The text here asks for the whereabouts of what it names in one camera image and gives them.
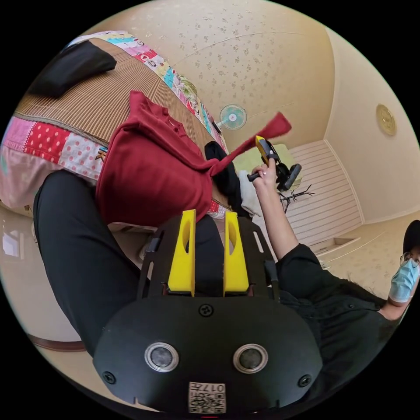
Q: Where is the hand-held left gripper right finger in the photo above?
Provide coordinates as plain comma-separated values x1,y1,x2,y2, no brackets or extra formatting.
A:
224,211,249,297

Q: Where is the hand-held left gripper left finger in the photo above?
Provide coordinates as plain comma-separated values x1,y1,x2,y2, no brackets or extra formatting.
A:
168,210,197,293

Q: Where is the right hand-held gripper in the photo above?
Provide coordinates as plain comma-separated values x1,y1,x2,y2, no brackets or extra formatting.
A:
246,135,298,192

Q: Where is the red long sleeve shirt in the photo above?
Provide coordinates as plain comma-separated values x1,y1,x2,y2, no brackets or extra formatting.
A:
94,90,293,228

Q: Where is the person's right forearm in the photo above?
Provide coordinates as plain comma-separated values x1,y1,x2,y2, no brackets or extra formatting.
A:
253,182,300,260

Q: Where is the person's right hand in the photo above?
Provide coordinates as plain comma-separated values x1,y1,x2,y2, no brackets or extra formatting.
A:
250,161,278,188

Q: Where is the pile of clothes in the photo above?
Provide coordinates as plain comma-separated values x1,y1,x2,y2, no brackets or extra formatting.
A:
204,141,263,218

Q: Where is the black branched coat rack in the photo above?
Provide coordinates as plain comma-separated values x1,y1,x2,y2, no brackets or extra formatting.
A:
279,183,315,214

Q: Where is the person's body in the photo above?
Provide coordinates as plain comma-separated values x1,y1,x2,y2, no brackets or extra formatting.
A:
32,170,420,405

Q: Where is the round golden ceiling lamp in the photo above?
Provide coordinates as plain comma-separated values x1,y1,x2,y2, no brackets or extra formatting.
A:
375,103,397,137

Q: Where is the bed with woven mat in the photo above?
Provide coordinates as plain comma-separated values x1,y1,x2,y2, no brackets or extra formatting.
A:
0,30,232,219

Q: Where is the black folded garment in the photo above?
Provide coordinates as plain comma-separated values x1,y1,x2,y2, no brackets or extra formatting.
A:
27,40,118,99

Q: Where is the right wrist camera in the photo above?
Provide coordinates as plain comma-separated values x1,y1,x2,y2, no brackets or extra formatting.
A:
284,163,302,192

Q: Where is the teal wall fan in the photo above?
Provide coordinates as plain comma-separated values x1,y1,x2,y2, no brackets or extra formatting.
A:
215,104,248,131

